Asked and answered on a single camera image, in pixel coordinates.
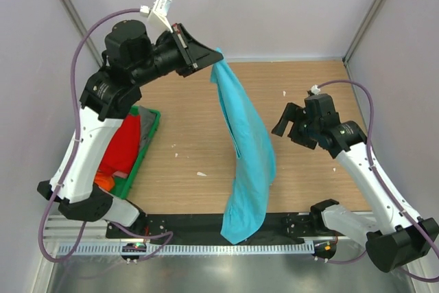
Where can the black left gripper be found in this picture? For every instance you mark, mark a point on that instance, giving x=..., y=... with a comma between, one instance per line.
x=185, y=50

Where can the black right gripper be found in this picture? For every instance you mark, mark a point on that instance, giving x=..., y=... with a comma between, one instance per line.
x=300, y=128

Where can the turquoise t shirt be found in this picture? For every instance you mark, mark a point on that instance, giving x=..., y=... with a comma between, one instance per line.
x=255, y=167

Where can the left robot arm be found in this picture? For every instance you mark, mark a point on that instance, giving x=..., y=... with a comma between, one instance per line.
x=131, y=60

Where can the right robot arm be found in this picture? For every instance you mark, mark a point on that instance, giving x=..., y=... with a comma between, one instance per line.
x=398, y=234

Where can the grey t shirt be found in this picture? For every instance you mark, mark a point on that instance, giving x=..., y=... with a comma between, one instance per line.
x=147, y=120

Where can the red t shirt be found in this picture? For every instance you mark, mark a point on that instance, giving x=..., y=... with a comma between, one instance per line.
x=123, y=148

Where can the pink t shirt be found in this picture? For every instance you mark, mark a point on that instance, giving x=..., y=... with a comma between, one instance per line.
x=120, y=174

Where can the green plastic bin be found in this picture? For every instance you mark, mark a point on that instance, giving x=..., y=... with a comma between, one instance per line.
x=123, y=186

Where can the orange t shirt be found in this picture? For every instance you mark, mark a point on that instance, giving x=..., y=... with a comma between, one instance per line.
x=104, y=181

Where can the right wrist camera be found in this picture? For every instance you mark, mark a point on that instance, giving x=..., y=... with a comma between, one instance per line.
x=315, y=90

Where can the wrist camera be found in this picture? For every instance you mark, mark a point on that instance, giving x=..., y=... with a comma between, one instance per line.
x=156, y=15
x=315, y=90

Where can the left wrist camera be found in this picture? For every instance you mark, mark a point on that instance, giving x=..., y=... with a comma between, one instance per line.
x=156, y=15

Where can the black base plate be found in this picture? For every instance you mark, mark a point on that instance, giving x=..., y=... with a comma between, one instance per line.
x=204, y=229

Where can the white slotted cable duct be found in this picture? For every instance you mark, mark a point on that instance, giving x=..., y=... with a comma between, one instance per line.
x=133, y=248

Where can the aluminium frame rail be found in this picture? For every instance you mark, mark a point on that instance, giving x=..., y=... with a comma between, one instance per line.
x=60, y=229

